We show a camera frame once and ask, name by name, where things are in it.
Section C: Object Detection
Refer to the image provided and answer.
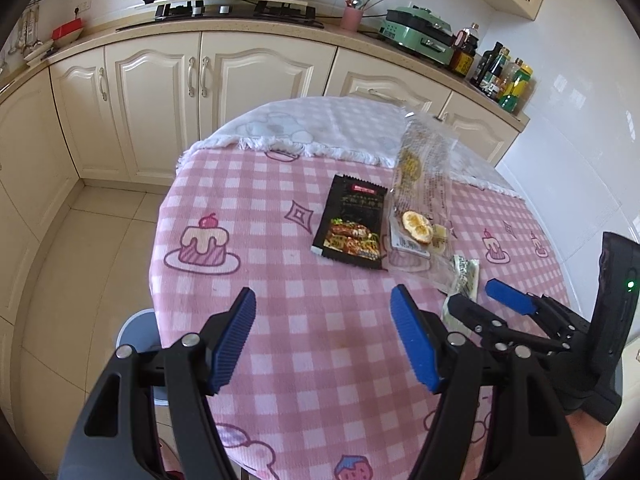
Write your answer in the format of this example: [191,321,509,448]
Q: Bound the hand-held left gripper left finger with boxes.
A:
[59,287,257,480]

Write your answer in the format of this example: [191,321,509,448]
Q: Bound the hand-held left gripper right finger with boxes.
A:
[390,285,585,480]

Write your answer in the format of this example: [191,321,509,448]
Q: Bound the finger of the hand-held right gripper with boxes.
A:
[484,278,593,343]
[444,292,568,356]

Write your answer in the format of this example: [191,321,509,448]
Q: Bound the pale green sauce packet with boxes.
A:
[442,255,481,331]

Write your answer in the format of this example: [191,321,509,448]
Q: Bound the black seasoning packet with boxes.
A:
[311,172,389,271]

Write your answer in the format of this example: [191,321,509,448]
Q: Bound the clear plastic bag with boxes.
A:
[382,112,458,293]

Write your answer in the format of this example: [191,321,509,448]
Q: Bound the person's right hand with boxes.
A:
[565,409,609,463]

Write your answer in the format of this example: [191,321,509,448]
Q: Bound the pink checked tablecloth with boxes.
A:
[152,147,573,480]

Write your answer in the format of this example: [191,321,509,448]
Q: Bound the blue round stool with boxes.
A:
[115,307,168,406]

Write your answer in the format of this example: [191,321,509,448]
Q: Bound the green plastic bottle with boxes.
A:
[498,64,534,113]

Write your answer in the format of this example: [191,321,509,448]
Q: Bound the yellow capped oil bottle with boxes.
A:
[492,57,523,103]

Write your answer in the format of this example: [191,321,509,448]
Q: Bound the white fringed cloth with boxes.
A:
[177,96,526,196]

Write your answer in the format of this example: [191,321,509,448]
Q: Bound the dark glass bottle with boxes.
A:
[470,41,503,88]

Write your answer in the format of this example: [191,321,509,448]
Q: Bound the large brown sauce bottle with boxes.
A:
[447,22,482,78]

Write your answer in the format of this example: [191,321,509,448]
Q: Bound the cream kitchen base cabinets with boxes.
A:
[0,30,531,321]

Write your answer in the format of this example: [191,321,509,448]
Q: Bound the green electric cooker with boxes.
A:
[377,5,456,66]

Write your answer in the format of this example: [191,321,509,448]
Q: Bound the beige kitchen countertop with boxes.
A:
[0,7,531,126]

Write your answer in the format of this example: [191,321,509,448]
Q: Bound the black gas stove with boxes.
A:
[117,0,326,31]

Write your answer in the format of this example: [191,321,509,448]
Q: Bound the white dishes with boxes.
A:
[22,42,56,63]

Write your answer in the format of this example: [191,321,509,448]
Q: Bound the red bowl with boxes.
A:
[51,19,85,43]

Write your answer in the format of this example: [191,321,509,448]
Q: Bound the hanging utensil rack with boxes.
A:
[7,2,51,61]

